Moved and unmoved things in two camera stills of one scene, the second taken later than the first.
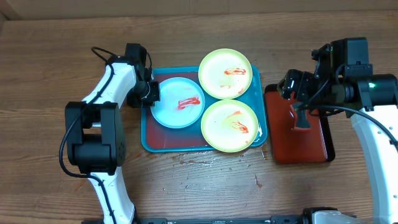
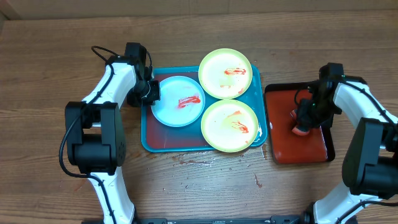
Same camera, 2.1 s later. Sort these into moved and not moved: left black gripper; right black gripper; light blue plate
Moved: right black gripper
Not moved: left black gripper; light blue plate
